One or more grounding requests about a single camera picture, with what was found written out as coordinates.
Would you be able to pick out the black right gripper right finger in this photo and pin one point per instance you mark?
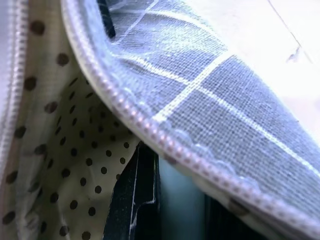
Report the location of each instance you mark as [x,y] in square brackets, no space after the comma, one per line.
[225,225]

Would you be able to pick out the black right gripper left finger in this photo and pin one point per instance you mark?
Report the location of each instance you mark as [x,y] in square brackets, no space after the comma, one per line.
[135,200]

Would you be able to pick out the grey checked fabric pouch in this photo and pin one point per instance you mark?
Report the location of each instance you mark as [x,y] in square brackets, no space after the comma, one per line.
[225,112]

